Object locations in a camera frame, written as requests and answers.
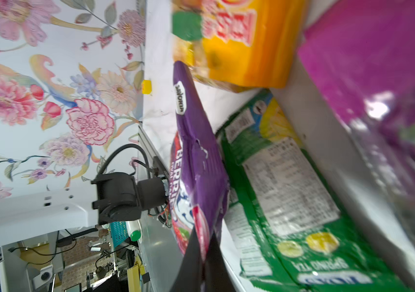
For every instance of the purple magenta snack bag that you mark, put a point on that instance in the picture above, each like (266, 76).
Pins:
(361, 57)

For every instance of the teal plastic basket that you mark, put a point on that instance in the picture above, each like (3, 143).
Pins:
(119, 233)

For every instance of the green Fox's spring tea bag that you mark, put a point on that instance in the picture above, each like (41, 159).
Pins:
(286, 222)

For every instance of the white bottle green cap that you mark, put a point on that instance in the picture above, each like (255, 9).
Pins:
(133, 230)

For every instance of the purple Fox's berries bag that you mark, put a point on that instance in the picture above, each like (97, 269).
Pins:
(199, 184)

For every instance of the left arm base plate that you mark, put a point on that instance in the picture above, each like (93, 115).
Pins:
(162, 213)

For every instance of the yellow orange snack bag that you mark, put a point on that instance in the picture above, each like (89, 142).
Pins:
(238, 45)

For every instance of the small yellow block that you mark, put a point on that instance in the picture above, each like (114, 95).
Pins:
(147, 87)

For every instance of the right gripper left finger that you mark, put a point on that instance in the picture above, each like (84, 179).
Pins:
(190, 275)

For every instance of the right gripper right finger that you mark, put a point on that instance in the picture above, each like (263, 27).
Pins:
(216, 275)

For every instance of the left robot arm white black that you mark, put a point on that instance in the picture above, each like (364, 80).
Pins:
(108, 198)

